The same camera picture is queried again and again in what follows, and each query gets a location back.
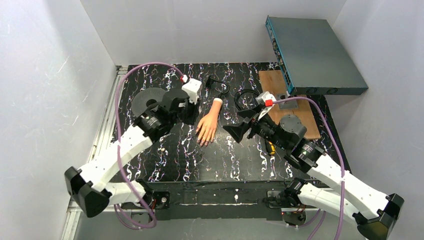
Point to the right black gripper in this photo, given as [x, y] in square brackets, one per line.
[250, 124]

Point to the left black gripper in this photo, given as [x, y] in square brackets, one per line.
[189, 110]

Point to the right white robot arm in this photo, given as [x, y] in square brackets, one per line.
[373, 212]

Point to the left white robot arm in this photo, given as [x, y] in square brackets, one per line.
[90, 185]

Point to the mannequin hand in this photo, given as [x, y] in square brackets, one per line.
[207, 126]

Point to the grey round disc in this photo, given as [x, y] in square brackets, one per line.
[146, 97]

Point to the yellow black screwdriver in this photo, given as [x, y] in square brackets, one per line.
[270, 148]

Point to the wooden board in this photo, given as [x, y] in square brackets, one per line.
[272, 81]

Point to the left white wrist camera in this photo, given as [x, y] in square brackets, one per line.
[192, 87]

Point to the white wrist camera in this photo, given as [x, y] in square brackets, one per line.
[265, 99]
[192, 87]

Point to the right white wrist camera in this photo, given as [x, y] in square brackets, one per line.
[265, 99]

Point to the metal stand mount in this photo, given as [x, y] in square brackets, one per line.
[286, 105]

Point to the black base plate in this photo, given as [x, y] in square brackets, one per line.
[222, 200]

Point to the blue network switch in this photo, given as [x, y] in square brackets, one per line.
[311, 58]

